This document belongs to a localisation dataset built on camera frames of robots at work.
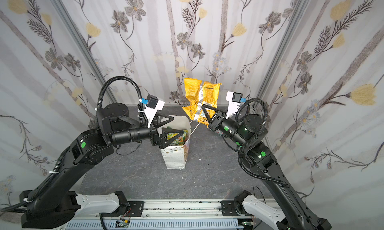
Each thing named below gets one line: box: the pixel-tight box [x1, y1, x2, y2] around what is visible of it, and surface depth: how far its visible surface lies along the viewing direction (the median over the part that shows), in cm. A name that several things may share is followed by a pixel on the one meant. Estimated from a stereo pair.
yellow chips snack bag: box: [182, 78, 222, 128], surface depth 55 cm
